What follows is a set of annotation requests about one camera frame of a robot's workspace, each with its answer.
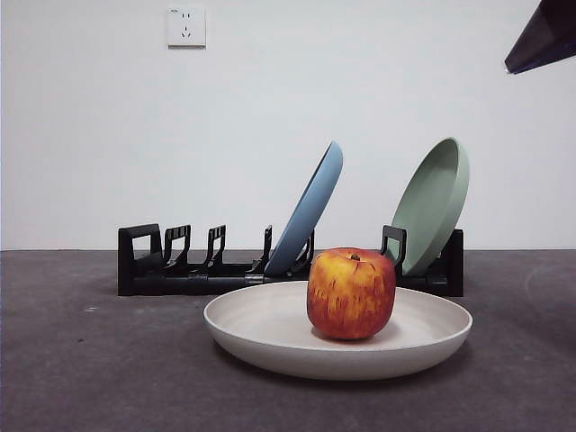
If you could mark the green plate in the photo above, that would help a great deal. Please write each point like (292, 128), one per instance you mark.
(427, 211)

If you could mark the cream yellow plate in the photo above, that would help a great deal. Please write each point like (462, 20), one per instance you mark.
(270, 333)

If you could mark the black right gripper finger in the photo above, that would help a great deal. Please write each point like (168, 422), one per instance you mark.
(546, 40)

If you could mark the red yellow apple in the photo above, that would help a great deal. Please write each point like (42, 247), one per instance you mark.
(351, 297)

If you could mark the black plate rack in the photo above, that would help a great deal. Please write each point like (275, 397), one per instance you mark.
(148, 285)

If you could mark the blue plate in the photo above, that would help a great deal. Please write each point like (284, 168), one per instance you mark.
(310, 207)

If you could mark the white wall socket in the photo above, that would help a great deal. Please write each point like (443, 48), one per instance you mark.
(186, 27)

